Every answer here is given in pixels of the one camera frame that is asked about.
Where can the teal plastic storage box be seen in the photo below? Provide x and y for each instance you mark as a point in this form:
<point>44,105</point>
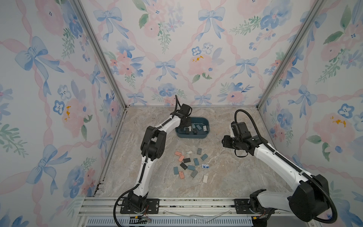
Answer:
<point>183,133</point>

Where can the grey-green eraser bottom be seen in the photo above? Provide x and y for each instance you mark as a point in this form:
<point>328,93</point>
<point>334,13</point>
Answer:
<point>194,173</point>

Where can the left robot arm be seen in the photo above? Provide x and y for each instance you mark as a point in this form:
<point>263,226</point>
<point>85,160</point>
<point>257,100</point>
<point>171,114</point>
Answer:
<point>152,148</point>

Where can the pink eraser lower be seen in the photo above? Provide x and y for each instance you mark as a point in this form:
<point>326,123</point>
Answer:
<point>181,158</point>

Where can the white eraser bottom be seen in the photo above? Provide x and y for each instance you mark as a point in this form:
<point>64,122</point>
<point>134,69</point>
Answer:
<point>205,178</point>

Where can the pink eraser upper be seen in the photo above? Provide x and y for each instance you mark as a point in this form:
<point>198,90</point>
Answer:
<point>178,153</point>

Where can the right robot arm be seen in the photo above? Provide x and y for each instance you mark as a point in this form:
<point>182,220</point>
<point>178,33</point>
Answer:
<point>310,194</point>

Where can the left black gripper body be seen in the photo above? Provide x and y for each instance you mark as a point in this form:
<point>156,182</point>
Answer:
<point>188,123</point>

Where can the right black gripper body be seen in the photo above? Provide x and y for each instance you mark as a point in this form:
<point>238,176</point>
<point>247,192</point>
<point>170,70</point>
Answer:
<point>231,142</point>

